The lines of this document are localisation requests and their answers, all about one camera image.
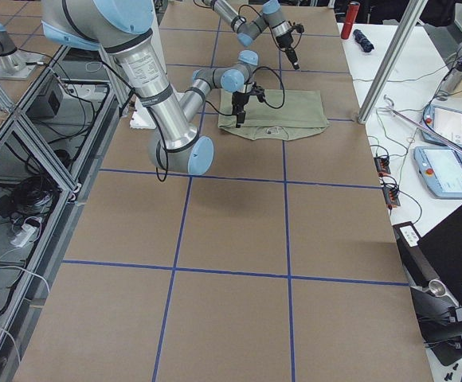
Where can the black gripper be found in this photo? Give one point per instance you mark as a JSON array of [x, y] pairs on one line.
[[239, 100], [287, 44]]

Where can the olive green long-sleeve shirt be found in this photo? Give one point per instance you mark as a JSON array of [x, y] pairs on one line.
[[294, 115]]

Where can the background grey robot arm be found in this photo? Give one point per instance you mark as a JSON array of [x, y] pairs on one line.
[[15, 64]]

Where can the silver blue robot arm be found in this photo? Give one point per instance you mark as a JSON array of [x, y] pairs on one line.
[[270, 17], [123, 29]]

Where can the folded dark blue umbrella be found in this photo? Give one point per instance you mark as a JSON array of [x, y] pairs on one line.
[[361, 39]]

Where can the red cylindrical tube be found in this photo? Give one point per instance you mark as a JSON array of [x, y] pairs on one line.
[[351, 14]]

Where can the metal reacher grabber stick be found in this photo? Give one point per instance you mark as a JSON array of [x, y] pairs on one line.
[[420, 126]]

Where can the far blue teach pendant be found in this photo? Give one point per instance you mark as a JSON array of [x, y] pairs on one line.
[[444, 121]]

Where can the blue teach pendant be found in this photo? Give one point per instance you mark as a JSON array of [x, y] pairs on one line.
[[441, 170], [444, 121]]

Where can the near blue teach pendant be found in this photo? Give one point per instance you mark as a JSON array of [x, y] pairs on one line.
[[441, 170]]

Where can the black labelled box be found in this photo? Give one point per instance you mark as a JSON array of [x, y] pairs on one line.
[[408, 233]]

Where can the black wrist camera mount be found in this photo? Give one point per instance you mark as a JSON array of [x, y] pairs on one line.
[[258, 92]]

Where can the white pedestal column base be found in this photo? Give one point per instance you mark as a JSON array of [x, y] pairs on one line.
[[140, 117]]

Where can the aluminium frame post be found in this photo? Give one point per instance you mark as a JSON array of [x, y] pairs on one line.
[[400, 38]]

